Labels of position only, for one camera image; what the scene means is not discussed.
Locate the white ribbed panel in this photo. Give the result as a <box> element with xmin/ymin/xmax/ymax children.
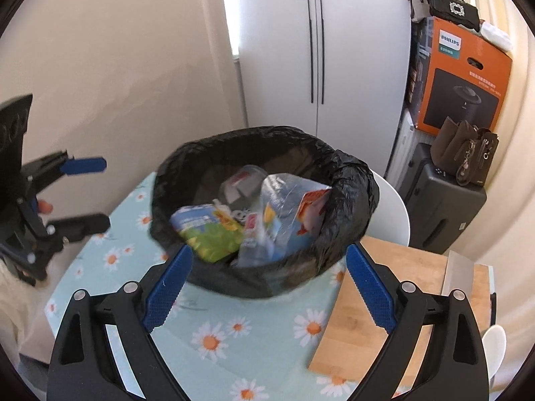
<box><xmin>385</xmin><ymin>111</ymin><xmax>416</xmax><ymax>182</ymax></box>

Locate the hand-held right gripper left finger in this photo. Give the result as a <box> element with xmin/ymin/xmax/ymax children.
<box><xmin>47</xmin><ymin>244</ymin><xmax>194</xmax><ymax>401</ymax></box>

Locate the cleaver with black handle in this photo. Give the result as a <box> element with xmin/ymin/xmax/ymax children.
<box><xmin>441</xmin><ymin>251</ymin><xmax>498</xmax><ymax>314</ymax></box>

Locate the clear bin with black bag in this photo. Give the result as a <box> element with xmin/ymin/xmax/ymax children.
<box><xmin>149</xmin><ymin>125</ymin><xmax>380</xmax><ymax>299</ymax></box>

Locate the black handbag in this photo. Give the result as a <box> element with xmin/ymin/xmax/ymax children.
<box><xmin>426</xmin><ymin>0</ymin><xmax>480</xmax><ymax>33</ymax></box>

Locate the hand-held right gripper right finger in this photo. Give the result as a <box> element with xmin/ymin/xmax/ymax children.
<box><xmin>346</xmin><ymin>243</ymin><xmax>490</xmax><ymax>401</ymax></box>

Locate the wooden cutting board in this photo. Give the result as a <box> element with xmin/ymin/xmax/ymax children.
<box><xmin>308</xmin><ymin>236</ymin><xmax>491</xmax><ymax>389</ymax></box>

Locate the orange cardboard box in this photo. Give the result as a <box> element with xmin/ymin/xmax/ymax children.
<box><xmin>405</xmin><ymin>16</ymin><xmax>513</xmax><ymax>135</ymax></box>

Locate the cream curtain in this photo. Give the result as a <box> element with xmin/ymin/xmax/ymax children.
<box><xmin>468</xmin><ymin>0</ymin><xmax>535</xmax><ymax>326</ymax></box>

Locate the white pouch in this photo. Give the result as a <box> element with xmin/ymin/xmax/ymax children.
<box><xmin>480</xmin><ymin>20</ymin><xmax>513</xmax><ymax>53</ymax></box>

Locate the clear printed plastic bag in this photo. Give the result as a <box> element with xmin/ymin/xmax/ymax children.
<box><xmin>237</xmin><ymin>173</ymin><xmax>333</xmax><ymax>269</ymax></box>

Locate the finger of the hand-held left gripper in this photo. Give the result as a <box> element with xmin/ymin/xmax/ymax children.
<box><xmin>44</xmin><ymin>213</ymin><xmax>111</xmax><ymax>244</ymax></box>
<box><xmin>21</xmin><ymin>149</ymin><xmax>107</xmax><ymax>190</ymax></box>

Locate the white chair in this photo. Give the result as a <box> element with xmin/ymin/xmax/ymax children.
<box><xmin>368</xmin><ymin>170</ymin><xmax>410</xmax><ymax>247</ymax></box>

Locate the light blue daisy tablecloth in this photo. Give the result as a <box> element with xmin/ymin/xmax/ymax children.
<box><xmin>44</xmin><ymin>171</ymin><xmax>364</xmax><ymax>401</ymax></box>

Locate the black suitcase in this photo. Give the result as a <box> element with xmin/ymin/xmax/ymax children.
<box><xmin>397</xmin><ymin>142</ymin><xmax>488</xmax><ymax>255</ymax></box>

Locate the clear plastic cup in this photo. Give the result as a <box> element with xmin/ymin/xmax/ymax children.
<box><xmin>219</xmin><ymin>165</ymin><xmax>268</xmax><ymax>214</ymax></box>

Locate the white wardrobe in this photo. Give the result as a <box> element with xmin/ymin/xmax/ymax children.
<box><xmin>219</xmin><ymin>0</ymin><xmax>412</xmax><ymax>132</ymax></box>

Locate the brown suede bag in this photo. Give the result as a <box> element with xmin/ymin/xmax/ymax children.
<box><xmin>430</xmin><ymin>117</ymin><xmax>500</xmax><ymax>186</ymax></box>

